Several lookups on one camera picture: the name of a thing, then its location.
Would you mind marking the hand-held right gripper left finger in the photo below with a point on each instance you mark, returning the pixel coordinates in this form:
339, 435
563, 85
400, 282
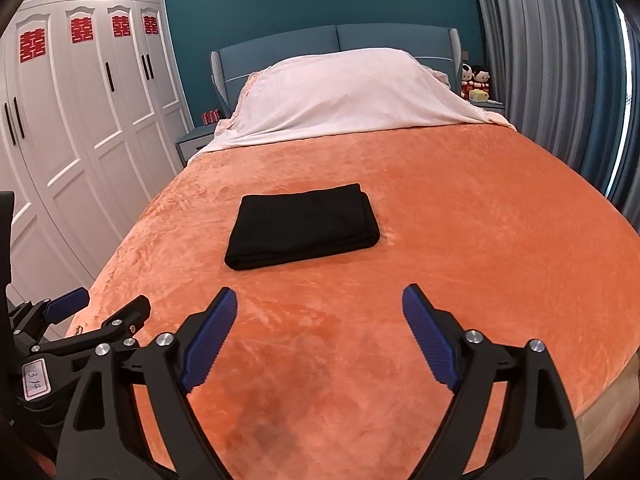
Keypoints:
210, 340

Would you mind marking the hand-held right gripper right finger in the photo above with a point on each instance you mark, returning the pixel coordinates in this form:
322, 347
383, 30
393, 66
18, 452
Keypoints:
430, 340

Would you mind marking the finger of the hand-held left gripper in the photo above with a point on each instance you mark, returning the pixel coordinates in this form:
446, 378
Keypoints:
127, 315
67, 302

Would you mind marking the black pants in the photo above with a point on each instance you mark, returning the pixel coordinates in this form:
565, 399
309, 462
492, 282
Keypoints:
302, 230

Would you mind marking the orange plush blanket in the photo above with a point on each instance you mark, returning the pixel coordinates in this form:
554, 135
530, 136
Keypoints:
400, 260

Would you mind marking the white wardrobe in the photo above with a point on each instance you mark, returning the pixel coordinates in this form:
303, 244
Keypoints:
75, 135

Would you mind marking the blue nightstand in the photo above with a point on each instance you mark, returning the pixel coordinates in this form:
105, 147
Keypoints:
195, 142
492, 106

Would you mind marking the beige bed base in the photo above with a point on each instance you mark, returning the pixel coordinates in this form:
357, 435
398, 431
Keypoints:
605, 405

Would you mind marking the row of red cans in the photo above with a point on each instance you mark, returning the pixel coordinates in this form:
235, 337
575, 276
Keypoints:
210, 116

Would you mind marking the white sheet over pillows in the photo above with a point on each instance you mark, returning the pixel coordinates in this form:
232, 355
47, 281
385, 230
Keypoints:
345, 95

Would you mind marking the red paper wardrobe decoration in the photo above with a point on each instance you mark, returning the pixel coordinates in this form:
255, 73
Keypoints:
82, 30
34, 45
150, 24
121, 25

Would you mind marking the doll in red clothes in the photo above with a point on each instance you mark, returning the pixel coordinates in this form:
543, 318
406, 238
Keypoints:
481, 80
467, 80

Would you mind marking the grey blue curtain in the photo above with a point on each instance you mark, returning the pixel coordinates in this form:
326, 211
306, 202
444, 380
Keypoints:
550, 60

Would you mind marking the blue bed headboard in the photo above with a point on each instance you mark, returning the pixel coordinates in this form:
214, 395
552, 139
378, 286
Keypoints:
300, 45

